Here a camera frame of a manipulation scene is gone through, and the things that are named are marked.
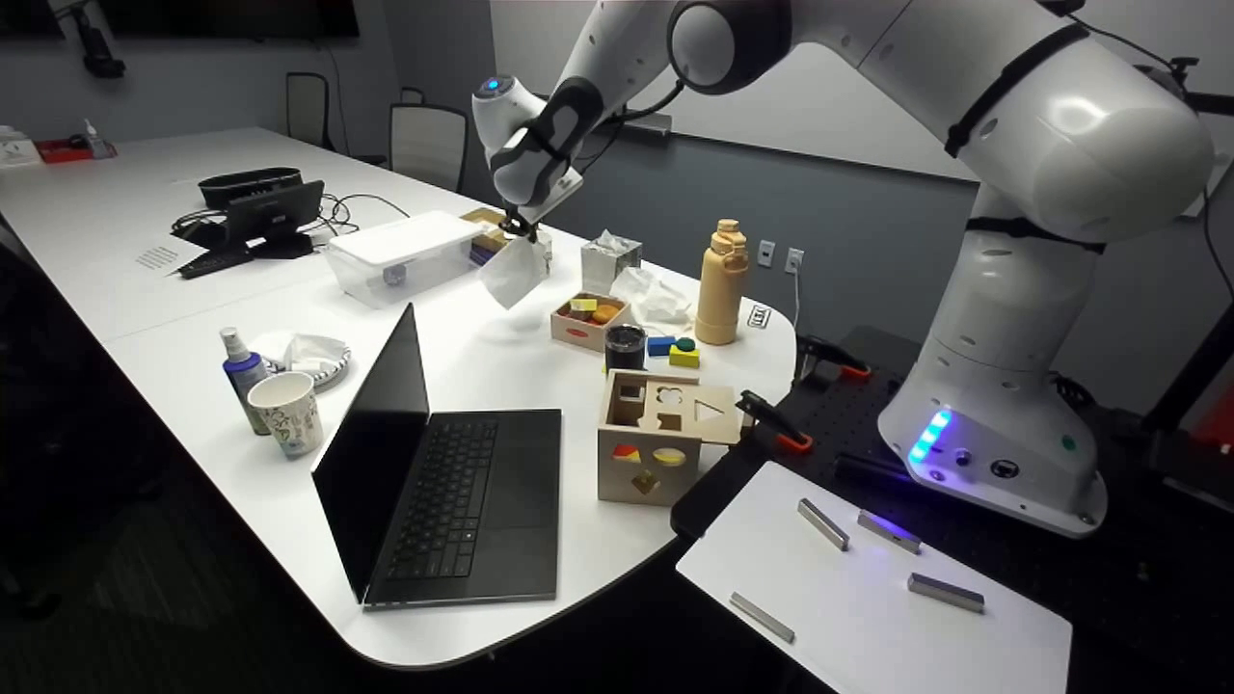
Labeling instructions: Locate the dark rear office chair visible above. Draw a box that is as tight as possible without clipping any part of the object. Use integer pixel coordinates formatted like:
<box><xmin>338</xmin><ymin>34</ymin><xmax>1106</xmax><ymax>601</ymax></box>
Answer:
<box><xmin>284</xmin><ymin>74</ymin><xmax>329</xmax><ymax>146</ymax></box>

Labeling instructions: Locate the black cylinder cup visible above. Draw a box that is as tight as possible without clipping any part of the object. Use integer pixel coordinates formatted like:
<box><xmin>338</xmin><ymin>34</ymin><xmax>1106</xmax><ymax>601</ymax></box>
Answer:
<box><xmin>604</xmin><ymin>323</ymin><xmax>643</xmax><ymax>371</ymax></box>

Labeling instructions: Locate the black orange clamp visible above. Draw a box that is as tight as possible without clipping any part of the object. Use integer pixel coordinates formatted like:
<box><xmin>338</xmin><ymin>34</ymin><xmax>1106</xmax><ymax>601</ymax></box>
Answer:
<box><xmin>793</xmin><ymin>337</ymin><xmax>877</xmax><ymax>382</ymax></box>
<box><xmin>737</xmin><ymin>389</ymin><xmax>814</xmax><ymax>457</ymax></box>

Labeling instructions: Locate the green and yellow block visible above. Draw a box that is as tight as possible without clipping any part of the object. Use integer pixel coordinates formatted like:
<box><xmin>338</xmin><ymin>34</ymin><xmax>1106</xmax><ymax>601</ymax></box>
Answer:
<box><xmin>667</xmin><ymin>341</ymin><xmax>702</xmax><ymax>371</ymax></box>

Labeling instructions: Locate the wooden shape sorter box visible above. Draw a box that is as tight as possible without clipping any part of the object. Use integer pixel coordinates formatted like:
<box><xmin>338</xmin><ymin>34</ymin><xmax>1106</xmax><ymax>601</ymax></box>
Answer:
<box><xmin>597</xmin><ymin>371</ymin><xmax>741</xmax><ymax>507</ymax></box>

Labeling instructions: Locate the white tissue box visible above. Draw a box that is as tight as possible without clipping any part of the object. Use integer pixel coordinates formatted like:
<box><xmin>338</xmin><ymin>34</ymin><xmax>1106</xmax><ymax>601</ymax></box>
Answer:
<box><xmin>581</xmin><ymin>233</ymin><xmax>639</xmax><ymax>295</ymax></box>

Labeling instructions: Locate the black oval case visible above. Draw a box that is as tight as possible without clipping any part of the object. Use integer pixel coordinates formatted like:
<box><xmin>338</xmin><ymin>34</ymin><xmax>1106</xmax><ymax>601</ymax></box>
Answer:
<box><xmin>201</xmin><ymin>165</ymin><xmax>302</xmax><ymax>209</ymax></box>

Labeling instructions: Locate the white board with metal strips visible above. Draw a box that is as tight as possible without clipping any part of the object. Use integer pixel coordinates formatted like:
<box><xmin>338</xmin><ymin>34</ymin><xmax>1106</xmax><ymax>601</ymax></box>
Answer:
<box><xmin>676</xmin><ymin>463</ymin><xmax>1074</xmax><ymax>694</ymax></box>

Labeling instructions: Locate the wooden tray of blocks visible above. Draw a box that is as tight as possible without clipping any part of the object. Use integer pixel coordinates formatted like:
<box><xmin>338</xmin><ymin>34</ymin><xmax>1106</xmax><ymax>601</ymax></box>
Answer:
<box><xmin>553</xmin><ymin>295</ymin><xmax>626</xmax><ymax>351</ymax></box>

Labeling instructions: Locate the black orange rear clamp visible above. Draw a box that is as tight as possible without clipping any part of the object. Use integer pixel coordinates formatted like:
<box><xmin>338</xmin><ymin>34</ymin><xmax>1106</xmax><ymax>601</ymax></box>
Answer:
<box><xmin>793</xmin><ymin>337</ymin><xmax>877</xmax><ymax>382</ymax></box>

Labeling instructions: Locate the black open laptop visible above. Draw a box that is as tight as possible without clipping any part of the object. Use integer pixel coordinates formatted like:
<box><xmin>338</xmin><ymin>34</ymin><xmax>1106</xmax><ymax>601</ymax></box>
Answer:
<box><xmin>311</xmin><ymin>309</ymin><xmax>563</xmax><ymax>611</ymax></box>

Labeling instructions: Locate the blue spray bottle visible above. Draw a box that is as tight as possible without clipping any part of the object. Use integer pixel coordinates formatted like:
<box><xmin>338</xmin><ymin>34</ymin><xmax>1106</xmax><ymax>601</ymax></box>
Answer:
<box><xmin>219</xmin><ymin>328</ymin><xmax>269</xmax><ymax>436</ymax></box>

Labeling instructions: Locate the tan water bottle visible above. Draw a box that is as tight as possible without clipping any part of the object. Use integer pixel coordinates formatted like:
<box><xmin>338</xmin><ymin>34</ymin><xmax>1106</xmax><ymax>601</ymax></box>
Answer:
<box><xmin>694</xmin><ymin>219</ymin><xmax>750</xmax><ymax>348</ymax></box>

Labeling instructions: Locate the black tablet on stand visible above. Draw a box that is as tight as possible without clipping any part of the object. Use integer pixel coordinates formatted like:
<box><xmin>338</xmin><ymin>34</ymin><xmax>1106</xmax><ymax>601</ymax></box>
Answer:
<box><xmin>174</xmin><ymin>182</ymin><xmax>324</xmax><ymax>277</ymax></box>

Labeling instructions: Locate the red item on table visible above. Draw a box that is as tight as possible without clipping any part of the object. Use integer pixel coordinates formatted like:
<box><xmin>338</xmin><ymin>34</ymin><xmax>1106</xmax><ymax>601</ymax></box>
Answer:
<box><xmin>34</xmin><ymin>135</ymin><xmax>112</xmax><ymax>165</ymax></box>

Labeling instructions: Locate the white office chair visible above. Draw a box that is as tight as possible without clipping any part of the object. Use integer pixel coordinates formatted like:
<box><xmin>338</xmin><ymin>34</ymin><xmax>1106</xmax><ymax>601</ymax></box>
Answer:
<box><xmin>390</xmin><ymin>103</ymin><xmax>468</xmax><ymax>191</ymax></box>

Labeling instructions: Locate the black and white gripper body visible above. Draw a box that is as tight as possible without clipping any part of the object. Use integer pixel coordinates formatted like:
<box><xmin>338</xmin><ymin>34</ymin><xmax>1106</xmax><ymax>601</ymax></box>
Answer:
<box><xmin>493</xmin><ymin>155</ymin><xmax>581</xmax><ymax>233</ymax></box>

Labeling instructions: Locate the patterned paper cup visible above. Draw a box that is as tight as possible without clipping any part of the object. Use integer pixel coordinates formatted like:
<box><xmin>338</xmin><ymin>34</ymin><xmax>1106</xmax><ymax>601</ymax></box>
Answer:
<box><xmin>248</xmin><ymin>371</ymin><xmax>324</xmax><ymax>459</ymax></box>

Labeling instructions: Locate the blue block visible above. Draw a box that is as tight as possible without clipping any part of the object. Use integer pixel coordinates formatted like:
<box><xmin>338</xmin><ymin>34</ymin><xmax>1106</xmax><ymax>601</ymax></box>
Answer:
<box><xmin>647</xmin><ymin>337</ymin><xmax>676</xmax><ymax>360</ymax></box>

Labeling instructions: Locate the clear plastic storage bin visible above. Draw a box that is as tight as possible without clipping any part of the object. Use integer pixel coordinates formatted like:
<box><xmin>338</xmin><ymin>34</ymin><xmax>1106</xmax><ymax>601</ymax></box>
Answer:
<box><xmin>324</xmin><ymin>211</ymin><xmax>473</xmax><ymax>304</ymax></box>

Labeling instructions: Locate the grey wall outlet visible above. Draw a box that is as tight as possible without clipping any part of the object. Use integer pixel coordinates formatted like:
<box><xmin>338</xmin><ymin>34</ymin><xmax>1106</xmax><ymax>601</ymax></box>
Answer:
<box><xmin>756</xmin><ymin>238</ymin><xmax>808</xmax><ymax>277</ymax></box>

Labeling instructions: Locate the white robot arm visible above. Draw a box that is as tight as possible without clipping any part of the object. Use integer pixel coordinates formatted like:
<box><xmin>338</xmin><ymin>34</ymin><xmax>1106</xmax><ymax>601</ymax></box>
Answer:
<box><xmin>469</xmin><ymin>0</ymin><xmax>1215</xmax><ymax>540</ymax></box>

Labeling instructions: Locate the clear plastic lid dish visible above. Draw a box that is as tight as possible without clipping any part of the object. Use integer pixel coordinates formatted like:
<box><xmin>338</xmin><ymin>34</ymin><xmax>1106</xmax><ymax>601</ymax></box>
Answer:
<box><xmin>283</xmin><ymin>337</ymin><xmax>350</xmax><ymax>395</ymax></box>

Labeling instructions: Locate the small cardboard box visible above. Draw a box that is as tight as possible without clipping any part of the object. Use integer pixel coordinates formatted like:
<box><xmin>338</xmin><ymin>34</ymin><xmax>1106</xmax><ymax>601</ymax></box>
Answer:
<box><xmin>468</xmin><ymin>209</ymin><xmax>504</xmax><ymax>268</ymax></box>

